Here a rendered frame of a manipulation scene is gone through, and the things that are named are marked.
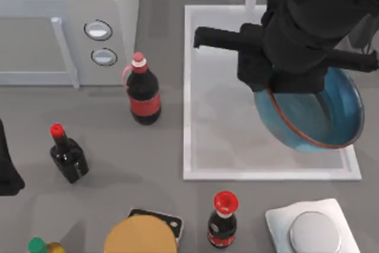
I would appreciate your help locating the microwave knob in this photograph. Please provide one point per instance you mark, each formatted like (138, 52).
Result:
(104, 57)
(98, 30)

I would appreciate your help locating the yellow bottle green cap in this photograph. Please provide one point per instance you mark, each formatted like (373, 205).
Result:
(41, 246)

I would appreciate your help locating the large cola bottle red label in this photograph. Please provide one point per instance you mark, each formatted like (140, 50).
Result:
(145, 96)

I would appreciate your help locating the small cola bottle red cap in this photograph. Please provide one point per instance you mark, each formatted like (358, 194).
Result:
(222, 229)

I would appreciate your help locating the brown round bread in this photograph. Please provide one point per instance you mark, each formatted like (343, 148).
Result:
(140, 238)

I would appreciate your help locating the microwave oven door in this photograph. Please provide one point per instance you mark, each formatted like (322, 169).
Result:
(29, 45)

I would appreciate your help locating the white kitchen scale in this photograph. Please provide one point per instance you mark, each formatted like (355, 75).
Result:
(314, 229)

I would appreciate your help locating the blue bowl with red rim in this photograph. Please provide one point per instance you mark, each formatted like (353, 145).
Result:
(334, 116)

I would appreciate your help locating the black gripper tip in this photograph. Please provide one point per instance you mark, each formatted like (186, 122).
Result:
(7, 170)

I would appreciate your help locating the black sauce bottle red cap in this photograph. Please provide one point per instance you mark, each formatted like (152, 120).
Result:
(69, 158)

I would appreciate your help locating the white sink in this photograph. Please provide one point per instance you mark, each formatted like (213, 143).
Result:
(219, 134)

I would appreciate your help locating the black framed board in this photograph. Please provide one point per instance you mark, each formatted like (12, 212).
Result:
(174, 223)

